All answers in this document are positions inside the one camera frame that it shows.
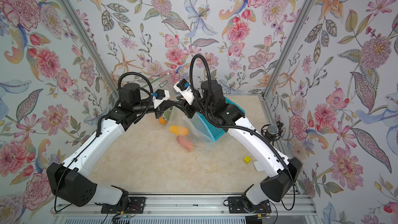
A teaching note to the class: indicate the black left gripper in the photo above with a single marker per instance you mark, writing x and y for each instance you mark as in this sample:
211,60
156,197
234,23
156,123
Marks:
161,108

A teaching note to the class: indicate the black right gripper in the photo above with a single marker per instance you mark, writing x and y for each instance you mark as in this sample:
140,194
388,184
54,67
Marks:
188,109

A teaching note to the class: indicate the clear green-print zip bag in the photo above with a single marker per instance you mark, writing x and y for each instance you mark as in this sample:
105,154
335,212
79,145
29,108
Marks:
165,82

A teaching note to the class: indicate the clear blue-zipper zip bag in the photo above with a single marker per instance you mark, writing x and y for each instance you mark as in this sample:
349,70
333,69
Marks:
199,132

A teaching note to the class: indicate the red mango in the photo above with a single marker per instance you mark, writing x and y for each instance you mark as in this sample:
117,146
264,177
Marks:
185,143

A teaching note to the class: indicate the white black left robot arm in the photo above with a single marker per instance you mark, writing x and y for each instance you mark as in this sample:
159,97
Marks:
69,180

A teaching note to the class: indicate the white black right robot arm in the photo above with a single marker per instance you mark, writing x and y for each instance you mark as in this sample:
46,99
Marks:
281,170

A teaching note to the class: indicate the small yellow block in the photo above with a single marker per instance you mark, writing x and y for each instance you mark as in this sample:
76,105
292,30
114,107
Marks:
247,159

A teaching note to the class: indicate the black microphone on tripod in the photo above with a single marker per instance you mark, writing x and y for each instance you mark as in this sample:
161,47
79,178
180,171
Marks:
273,132

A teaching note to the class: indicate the white flat pad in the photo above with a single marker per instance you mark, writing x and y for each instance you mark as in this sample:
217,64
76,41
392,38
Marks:
258,166

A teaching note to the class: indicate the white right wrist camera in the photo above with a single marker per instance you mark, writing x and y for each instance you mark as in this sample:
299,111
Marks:
185,90

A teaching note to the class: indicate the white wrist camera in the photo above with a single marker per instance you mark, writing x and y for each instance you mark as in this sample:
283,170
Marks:
185,90
159,97

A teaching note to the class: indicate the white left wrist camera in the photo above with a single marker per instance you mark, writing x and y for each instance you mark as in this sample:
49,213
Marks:
159,97

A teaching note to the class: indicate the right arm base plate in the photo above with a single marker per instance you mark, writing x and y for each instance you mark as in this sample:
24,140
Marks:
239,205

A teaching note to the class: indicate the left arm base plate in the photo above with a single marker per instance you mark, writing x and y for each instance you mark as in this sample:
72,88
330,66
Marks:
132,205

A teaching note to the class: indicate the aluminium front rail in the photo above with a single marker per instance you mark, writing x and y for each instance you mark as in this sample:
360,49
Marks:
194,209

